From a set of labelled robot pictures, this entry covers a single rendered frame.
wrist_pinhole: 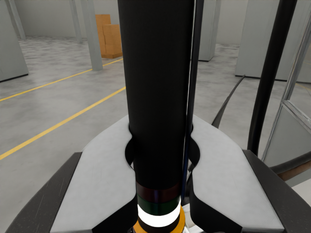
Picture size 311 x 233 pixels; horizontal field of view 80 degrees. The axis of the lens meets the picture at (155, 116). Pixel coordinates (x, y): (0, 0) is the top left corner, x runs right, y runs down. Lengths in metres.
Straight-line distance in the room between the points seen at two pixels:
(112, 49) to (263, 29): 5.36
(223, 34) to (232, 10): 1.23
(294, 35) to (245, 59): 1.08
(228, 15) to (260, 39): 6.86
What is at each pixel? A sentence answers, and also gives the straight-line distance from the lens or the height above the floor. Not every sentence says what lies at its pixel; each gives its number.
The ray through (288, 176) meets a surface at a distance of 0.29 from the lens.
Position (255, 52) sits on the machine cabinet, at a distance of 5.61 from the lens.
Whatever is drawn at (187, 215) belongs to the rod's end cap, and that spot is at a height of 1.37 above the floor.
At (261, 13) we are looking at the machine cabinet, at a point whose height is 1.53.
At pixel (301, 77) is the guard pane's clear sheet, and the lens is 1.50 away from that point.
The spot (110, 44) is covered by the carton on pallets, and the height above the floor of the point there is 0.53.
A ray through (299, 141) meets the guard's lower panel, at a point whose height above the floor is 0.86.
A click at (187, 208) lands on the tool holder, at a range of 0.21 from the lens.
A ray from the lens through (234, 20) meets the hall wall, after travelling 12.23.
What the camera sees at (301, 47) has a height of 1.35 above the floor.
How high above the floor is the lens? 1.54
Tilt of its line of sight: 29 degrees down
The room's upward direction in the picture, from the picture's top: 1 degrees counter-clockwise
